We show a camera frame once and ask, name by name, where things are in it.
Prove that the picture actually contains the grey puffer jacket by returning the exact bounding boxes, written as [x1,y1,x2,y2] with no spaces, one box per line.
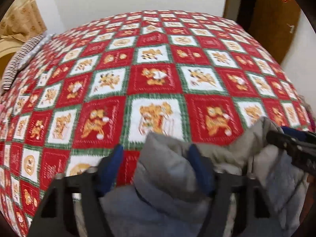
[100,117,307,236]

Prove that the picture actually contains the red checkered cartoon bedspread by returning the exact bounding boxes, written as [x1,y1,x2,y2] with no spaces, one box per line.
[1,10,312,236]

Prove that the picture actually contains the brown wooden door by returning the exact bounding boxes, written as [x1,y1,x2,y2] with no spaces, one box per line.
[247,0,300,64]

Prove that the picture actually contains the grey striped pillow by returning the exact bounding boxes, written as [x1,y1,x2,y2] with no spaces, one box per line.
[1,34,54,94]

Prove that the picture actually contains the cream round wooden headboard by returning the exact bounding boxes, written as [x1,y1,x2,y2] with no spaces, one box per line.
[0,39,23,78]

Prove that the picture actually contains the beige patterned curtain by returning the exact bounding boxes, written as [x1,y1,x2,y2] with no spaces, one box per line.
[1,0,47,43]

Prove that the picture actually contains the silver door handle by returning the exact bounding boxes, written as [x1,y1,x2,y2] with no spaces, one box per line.
[287,24,295,34]

